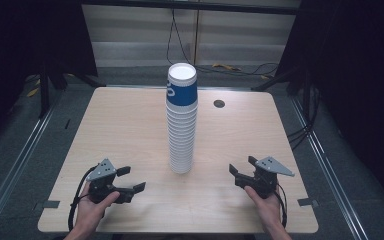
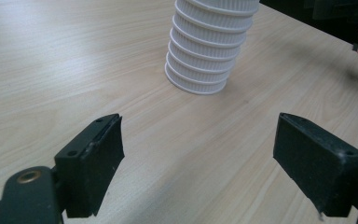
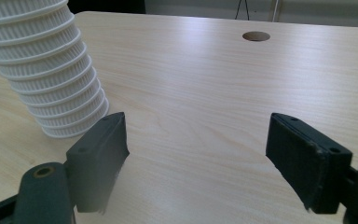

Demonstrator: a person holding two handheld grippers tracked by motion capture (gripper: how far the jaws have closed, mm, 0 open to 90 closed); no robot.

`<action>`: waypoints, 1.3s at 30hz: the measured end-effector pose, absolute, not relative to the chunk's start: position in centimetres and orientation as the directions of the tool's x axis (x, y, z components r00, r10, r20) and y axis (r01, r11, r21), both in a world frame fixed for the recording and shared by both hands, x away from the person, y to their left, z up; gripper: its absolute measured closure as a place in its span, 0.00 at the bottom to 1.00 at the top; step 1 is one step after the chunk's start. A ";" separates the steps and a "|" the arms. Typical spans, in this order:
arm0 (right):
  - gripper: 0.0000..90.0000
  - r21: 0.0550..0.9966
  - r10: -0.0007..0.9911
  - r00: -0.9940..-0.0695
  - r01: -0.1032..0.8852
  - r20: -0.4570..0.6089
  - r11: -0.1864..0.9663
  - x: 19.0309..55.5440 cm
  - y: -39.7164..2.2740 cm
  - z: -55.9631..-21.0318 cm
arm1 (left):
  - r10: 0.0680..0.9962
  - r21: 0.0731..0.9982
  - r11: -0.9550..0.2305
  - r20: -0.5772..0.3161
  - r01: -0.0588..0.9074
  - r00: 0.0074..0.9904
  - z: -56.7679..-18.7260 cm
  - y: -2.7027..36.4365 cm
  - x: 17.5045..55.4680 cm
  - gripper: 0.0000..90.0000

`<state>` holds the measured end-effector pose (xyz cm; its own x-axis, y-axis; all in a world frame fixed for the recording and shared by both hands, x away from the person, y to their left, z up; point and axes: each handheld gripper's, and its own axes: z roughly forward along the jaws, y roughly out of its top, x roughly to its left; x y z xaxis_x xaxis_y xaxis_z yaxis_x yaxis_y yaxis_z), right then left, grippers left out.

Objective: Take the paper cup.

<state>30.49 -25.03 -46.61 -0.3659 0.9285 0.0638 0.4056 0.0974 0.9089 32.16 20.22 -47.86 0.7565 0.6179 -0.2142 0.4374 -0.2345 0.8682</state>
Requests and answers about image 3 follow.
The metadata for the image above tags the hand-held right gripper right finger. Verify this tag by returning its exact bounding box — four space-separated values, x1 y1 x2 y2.
265 112 353 215

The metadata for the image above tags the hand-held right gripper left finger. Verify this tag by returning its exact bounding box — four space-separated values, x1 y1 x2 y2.
65 111 131 216

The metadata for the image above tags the stack of white paper cups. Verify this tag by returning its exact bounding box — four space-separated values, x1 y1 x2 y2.
0 0 110 139

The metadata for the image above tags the pale vertical pole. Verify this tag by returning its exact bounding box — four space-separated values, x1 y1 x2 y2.
271 0 281 22

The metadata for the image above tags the round table cable hole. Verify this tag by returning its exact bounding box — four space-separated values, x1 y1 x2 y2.
241 31 271 42

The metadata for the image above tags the black hanging cable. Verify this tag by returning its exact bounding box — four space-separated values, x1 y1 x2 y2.
234 0 252 21

